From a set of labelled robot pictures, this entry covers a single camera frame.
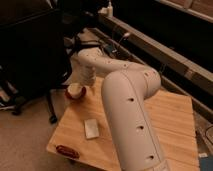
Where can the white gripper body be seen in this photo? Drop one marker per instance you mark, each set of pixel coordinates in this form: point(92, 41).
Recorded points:
point(87, 75)

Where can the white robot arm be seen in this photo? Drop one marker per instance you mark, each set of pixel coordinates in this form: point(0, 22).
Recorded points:
point(125, 88)

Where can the red ceramic bowl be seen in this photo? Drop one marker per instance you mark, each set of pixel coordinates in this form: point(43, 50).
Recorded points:
point(83, 93)

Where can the blue power strip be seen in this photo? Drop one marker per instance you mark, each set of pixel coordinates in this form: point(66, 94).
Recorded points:
point(109, 49)

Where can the white rectangular sponge block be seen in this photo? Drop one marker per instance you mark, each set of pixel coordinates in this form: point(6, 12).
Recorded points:
point(91, 128)

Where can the black office chair far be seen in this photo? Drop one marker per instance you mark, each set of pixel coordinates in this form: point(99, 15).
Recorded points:
point(76, 15)

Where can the black office chair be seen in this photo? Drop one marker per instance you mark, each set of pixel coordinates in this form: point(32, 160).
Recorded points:
point(33, 58)
point(76, 15)

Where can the black office chair near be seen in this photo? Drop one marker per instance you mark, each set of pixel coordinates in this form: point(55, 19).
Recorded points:
point(33, 58)

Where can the white bottle on ledge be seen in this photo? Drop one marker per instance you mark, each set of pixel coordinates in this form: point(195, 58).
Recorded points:
point(110, 9)

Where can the dark red oblong object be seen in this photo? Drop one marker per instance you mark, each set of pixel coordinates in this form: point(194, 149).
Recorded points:
point(66, 151)

